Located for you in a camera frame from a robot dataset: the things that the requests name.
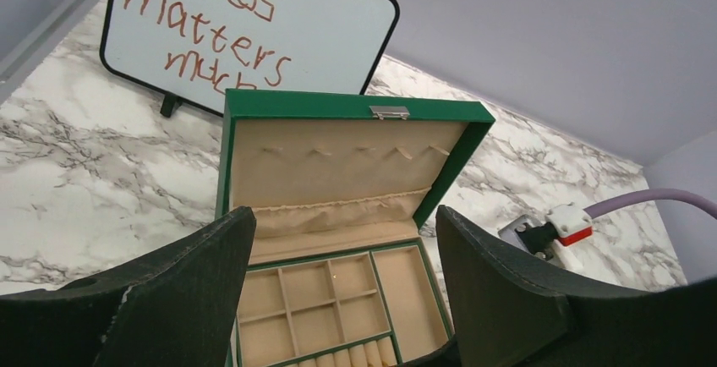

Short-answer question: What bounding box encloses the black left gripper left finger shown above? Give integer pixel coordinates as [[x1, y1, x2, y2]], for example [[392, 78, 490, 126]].
[[1, 206, 256, 366]]

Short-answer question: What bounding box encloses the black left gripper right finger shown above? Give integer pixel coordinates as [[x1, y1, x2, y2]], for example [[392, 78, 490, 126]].
[[435, 205, 716, 366]]

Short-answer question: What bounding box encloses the green jewelry box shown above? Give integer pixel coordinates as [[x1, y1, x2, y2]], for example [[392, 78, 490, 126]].
[[216, 90, 495, 366]]

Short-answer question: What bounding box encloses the whiteboard with red writing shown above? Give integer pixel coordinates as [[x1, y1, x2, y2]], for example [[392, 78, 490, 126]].
[[100, 0, 400, 112]]

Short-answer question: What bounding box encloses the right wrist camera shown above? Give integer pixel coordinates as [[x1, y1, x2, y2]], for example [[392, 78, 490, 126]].
[[497, 203, 594, 272]]

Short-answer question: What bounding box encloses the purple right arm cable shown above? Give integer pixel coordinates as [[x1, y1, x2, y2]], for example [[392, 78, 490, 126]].
[[582, 188, 717, 221]]

